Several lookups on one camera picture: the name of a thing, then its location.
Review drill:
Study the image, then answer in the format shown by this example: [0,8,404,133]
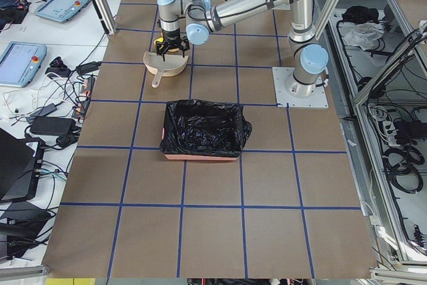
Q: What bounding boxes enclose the white power strip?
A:
[382,120,397,137]

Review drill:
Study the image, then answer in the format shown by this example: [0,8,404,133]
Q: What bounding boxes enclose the coiled black cables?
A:
[382,146,426,196]

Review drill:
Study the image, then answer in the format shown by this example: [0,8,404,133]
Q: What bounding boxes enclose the black cloth bundle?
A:
[342,6,379,24]

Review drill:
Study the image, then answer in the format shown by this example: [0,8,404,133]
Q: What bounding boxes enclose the black power adapter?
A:
[29,116,76,135]

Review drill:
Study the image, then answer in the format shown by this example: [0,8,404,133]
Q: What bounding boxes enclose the beige plastic dustpan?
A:
[143,51,189,88]

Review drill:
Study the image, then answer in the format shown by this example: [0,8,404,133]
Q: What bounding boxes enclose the blue teach pendant far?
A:
[35,0,91,23]

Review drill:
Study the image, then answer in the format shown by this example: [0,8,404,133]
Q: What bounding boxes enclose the white crumpled cloth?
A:
[343,23,384,51]

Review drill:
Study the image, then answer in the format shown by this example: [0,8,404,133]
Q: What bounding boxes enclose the black laptop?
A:
[1,129,45,203]

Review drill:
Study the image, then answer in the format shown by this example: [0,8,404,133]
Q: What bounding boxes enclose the pink bin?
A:
[164,152,241,162]

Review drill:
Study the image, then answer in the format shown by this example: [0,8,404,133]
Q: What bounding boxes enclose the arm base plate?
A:
[272,67,329,109]

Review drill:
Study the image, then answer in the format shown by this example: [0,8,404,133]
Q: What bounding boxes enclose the yellow sponge piece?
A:
[154,37,163,48]

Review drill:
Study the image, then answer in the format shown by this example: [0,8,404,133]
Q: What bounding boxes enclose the blue teach pendant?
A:
[35,0,91,23]
[1,41,47,87]

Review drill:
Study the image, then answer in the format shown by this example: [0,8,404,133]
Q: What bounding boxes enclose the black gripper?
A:
[155,29,190,61]

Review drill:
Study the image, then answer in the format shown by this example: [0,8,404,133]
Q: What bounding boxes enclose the black trash bag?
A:
[159,99,252,156]

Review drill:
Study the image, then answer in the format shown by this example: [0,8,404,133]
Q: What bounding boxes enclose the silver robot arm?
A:
[155,0,320,88]

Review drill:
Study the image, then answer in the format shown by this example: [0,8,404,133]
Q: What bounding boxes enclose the blue teach pendant near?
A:
[1,41,47,87]

